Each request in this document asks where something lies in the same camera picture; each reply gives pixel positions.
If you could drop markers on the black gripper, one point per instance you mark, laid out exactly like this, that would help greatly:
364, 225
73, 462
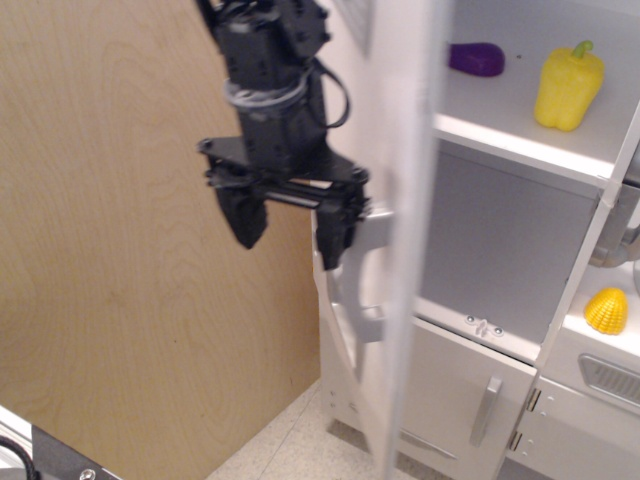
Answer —
283, 155

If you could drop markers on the white fridge door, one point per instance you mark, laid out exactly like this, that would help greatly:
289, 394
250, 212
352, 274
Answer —
390, 57

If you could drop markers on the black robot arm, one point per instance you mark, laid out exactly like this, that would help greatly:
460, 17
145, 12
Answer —
274, 84

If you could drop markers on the white toy fridge cabinet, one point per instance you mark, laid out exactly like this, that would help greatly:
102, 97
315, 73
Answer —
518, 208

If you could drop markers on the light plywood board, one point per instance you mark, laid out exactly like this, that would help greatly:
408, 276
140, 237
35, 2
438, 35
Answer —
133, 326

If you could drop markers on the white lower freezer door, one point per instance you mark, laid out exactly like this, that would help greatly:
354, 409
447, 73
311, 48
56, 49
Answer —
447, 379

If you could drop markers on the purple toy eggplant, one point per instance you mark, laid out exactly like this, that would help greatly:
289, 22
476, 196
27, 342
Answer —
480, 59

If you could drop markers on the yellow toy bell pepper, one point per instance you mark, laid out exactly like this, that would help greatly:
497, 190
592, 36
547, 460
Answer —
570, 80

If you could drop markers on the grey toy faucet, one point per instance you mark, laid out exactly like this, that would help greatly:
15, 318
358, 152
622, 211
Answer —
618, 242

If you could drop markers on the yellow toy corn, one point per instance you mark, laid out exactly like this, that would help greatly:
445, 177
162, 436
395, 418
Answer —
607, 311

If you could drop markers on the white toy oven unit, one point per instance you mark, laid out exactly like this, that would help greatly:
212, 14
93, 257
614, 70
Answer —
582, 421

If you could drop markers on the silver fridge door handle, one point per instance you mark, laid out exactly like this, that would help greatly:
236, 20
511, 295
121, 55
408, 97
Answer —
344, 283

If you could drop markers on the silver freezer door handle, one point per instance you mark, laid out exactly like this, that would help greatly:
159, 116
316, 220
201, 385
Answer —
485, 410

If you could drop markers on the black metal base plate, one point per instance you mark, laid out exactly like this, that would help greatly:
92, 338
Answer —
28, 452

